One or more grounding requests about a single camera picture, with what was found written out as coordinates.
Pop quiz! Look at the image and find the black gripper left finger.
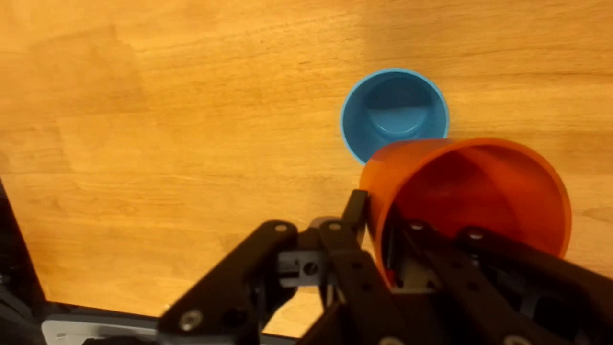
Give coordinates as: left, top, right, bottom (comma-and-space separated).
157, 190, 407, 345

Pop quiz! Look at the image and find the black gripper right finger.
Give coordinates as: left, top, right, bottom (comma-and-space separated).
384, 211, 613, 345

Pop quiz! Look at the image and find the orange plastic cup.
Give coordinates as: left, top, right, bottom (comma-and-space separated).
360, 139, 572, 280

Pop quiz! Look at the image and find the blue plastic cup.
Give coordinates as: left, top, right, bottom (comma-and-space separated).
339, 70, 450, 163

